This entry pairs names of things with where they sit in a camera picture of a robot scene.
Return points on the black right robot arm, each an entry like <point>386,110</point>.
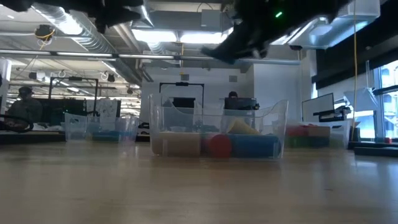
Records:
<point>311,7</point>

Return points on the natural wood cylinder block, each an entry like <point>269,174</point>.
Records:
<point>177,144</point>

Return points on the clear plastic bin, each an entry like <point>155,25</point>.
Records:
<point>339,130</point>
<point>74,126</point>
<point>161,109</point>

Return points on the black office chair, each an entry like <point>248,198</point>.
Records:
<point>183,102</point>

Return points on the white screen monitor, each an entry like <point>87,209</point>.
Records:
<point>317,107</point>

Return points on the red cylinder block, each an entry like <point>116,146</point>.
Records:
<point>219,145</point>

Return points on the red can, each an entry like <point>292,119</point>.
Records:
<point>387,140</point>

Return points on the silver ventilation duct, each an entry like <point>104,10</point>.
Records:
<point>90,40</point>

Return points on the yellow cylinder block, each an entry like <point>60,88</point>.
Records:
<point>241,127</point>

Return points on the blue cylinder block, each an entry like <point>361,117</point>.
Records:
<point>255,146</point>

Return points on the bright ceiling light panel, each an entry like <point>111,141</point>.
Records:
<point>155,35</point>

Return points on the black monitor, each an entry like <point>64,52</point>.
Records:
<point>241,103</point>

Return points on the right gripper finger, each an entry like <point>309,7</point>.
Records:
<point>222,53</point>

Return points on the black aluminium table frame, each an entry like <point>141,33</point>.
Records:
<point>31,138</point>

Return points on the grey wall plate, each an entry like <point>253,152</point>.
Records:
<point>233,78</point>
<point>184,77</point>

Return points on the white hanging sheet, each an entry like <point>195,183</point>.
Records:
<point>362,99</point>

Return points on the natural wood arch block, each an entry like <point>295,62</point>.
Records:
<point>318,131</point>

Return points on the grey ceiling box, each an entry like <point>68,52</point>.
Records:
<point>211,18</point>

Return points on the green arch block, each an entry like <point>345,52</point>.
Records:
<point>298,142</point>

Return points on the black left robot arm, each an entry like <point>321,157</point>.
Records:
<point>118,14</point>

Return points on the red arch block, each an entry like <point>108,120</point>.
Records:
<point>295,130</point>

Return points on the ceiling light strip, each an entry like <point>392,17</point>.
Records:
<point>146,56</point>

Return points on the person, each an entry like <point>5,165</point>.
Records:
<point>25,109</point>
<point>233,94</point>

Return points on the white board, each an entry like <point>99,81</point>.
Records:
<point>107,107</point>

